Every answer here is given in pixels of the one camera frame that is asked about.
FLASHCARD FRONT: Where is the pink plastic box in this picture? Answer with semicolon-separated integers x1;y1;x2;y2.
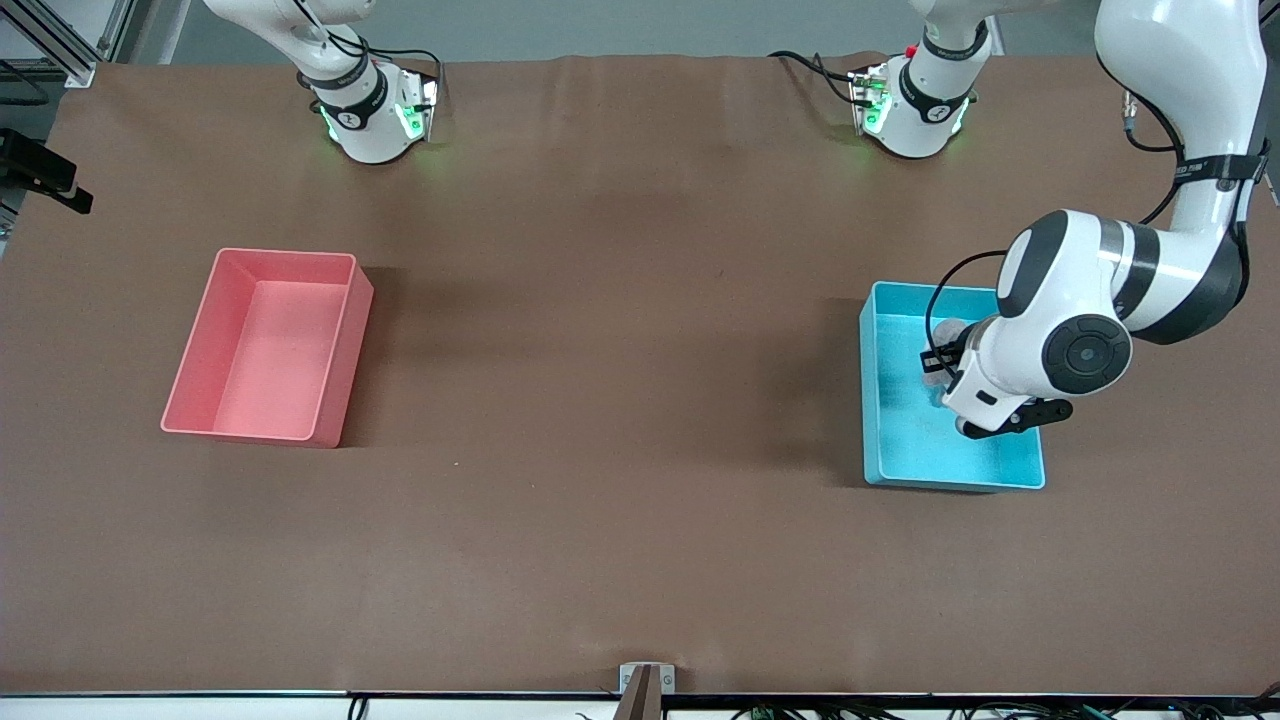
160;247;376;449

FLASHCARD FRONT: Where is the grey metal bracket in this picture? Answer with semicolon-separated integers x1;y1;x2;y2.
618;662;676;696

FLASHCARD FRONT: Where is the brown table mat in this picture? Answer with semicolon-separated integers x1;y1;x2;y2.
0;52;1280;696

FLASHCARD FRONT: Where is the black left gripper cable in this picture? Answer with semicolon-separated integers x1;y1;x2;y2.
925;250;1009;351

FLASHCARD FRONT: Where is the black right base cable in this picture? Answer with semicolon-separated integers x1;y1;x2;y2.
330;30;446;101

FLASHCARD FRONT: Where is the white table edge rail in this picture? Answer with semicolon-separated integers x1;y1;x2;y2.
0;690;1280;720

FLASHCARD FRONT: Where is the aluminium frame post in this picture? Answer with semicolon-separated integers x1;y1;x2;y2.
98;0;138;63
0;0;98;89

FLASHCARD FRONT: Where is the black base cable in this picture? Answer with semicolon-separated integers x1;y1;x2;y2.
768;50;863;106
330;30;446;101

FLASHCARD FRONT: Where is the black left base cable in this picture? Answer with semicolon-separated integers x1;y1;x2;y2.
768;50;863;106

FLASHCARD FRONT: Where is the blue plastic box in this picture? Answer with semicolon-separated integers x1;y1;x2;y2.
858;280;1047;493

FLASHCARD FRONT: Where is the brown pole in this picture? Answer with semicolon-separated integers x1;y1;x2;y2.
613;665;663;720

